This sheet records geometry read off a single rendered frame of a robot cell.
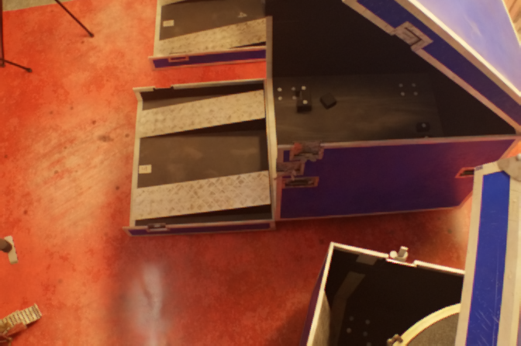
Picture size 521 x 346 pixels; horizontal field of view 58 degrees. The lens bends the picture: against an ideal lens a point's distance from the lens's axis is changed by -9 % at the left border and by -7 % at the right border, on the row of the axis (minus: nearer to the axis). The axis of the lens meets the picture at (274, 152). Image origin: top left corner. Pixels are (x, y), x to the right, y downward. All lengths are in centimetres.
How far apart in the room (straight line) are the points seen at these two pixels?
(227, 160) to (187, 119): 34
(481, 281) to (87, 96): 278
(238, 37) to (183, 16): 50
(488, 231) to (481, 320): 18
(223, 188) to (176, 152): 41
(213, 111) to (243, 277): 96
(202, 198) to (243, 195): 23
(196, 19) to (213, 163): 109
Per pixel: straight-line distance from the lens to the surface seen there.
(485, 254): 104
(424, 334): 172
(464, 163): 226
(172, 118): 304
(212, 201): 272
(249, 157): 290
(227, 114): 293
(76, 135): 322
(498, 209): 106
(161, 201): 283
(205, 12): 357
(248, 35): 324
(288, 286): 268
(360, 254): 179
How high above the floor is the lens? 262
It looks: 63 degrees down
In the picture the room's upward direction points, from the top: 1 degrees clockwise
